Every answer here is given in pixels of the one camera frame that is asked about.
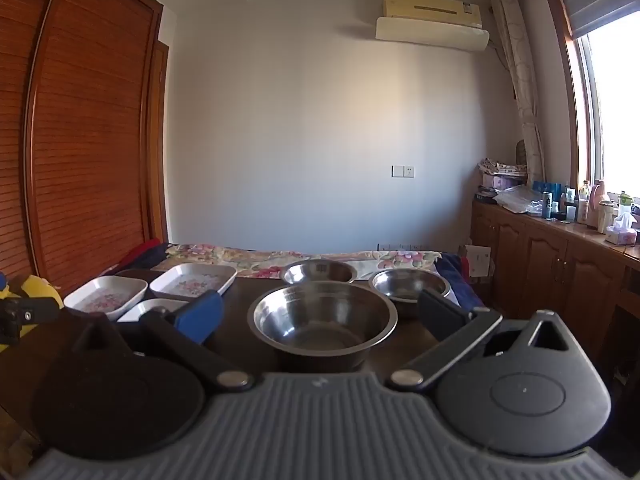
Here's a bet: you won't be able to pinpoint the clear plastic bags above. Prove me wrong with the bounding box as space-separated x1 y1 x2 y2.
495 185 543 216

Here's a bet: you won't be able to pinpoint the white paper bag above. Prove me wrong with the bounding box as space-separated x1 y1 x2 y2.
465 245 492 278

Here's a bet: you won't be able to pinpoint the grey roller blind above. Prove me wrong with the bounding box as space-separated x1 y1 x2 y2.
555 0 640 41

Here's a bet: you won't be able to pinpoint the row of toiletry bottles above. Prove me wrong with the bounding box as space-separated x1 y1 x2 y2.
532 177 640 233

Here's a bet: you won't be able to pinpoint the red cloth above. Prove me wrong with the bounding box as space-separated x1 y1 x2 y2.
124 241 162 262

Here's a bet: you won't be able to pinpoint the small stainless steel bowl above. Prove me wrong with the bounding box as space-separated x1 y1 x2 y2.
368 268 452 318
279 259 359 286

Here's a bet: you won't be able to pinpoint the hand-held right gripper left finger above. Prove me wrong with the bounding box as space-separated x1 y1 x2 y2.
67 290 256 394

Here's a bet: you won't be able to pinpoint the navy blue cloth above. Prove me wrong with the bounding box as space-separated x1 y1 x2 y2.
439 251 483 311
116 244 169 275

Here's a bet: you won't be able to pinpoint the tissue box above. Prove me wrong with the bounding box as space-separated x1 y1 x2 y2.
606 212 638 246

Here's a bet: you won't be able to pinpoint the yellow plush toy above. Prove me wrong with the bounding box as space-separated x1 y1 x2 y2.
0 272 64 356

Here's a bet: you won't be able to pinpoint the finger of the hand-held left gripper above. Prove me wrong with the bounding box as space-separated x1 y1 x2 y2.
0 298 64 346

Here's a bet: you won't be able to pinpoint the wooden louvered wardrobe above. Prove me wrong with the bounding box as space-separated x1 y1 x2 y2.
0 0 170 301

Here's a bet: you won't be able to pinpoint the patterned beige curtain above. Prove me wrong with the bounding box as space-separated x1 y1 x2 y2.
491 0 546 181

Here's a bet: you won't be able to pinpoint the wall air conditioner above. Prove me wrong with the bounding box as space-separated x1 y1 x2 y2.
375 0 491 52

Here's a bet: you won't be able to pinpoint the pile of floral boxes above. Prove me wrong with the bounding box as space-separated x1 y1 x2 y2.
477 158 528 191

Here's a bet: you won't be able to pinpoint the floral bed blanket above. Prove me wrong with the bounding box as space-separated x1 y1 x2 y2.
165 242 443 281

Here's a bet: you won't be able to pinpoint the white floral rectangular plate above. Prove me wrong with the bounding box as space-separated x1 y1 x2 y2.
116 298 188 323
63 276 149 322
149 262 238 302

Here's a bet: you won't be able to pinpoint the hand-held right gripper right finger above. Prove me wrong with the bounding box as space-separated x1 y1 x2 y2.
385 289 584 394

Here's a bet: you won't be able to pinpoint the wooden framed window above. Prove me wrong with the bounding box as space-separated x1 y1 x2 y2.
542 0 640 261

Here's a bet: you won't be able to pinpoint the wooden low cabinet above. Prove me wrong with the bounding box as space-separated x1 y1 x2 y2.
471 200 640 391

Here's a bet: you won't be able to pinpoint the large stainless steel bowl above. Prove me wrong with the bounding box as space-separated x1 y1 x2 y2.
247 281 399 373

